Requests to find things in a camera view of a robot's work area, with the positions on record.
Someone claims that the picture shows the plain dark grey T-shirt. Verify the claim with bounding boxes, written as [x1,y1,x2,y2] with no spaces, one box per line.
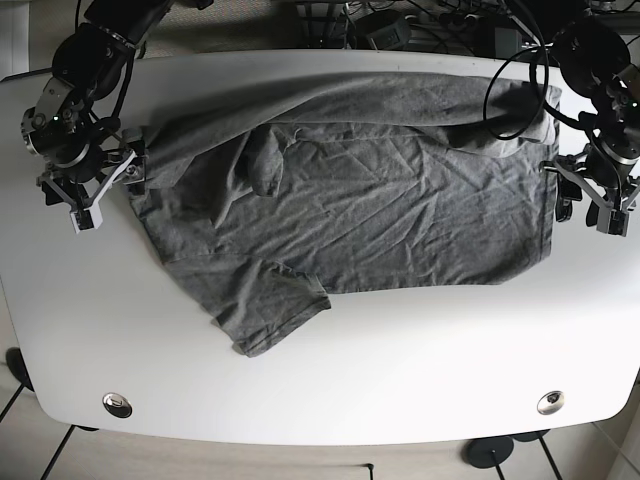
[130,73,559,357]

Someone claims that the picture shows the left black table leg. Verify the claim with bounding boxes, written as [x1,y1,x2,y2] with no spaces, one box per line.
[40,425,76,480]

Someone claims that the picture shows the black round stand base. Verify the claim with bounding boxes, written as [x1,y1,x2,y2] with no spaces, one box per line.
[463,436,514,469]

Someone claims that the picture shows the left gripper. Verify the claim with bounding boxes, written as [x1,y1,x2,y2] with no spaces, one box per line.
[542,153,639,236]

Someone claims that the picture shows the silver table grommet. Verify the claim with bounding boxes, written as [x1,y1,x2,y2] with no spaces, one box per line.
[102,392,133,419]
[536,390,565,416]

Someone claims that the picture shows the right silver table grommet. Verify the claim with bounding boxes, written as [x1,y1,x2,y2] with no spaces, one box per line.
[536,390,565,416]

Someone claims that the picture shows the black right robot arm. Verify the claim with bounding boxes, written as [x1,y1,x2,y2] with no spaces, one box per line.
[21,1,172,232]

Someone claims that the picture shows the left silver table grommet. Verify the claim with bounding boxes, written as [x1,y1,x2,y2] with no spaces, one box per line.
[102,392,133,419]

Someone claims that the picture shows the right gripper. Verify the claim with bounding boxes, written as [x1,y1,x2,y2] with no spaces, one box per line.
[37,127,148,234]

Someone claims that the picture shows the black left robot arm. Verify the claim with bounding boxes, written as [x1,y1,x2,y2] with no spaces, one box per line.
[544,17,639,236]

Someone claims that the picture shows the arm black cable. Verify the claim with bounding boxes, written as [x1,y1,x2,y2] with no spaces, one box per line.
[89,44,139,136]
[481,0,596,142]

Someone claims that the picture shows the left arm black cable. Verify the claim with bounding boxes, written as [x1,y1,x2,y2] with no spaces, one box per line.
[481,0,596,142]

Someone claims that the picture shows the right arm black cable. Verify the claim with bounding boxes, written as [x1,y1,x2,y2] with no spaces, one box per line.
[89,44,139,136]

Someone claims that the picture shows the grey multi-socket box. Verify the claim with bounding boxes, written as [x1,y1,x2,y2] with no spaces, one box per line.
[352,10,411,50]

